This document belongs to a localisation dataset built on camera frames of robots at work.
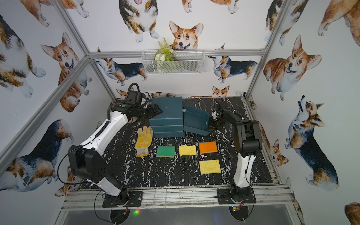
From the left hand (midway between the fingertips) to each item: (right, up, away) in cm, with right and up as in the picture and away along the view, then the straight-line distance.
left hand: (160, 111), depth 83 cm
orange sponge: (+30, -24, +9) cm, 39 cm away
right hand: (+30, -10, +14) cm, 35 cm away
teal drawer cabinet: (+6, -7, +2) cm, 9 cm away
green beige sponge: (+2, -26, +8) cm, 28 cm away
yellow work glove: (-13, -18, +14) cm, 27 cm away
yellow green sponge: (+16, -25, +7) cm, 31 cm away
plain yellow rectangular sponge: (+30, -33, 0) cm, 45 cm away
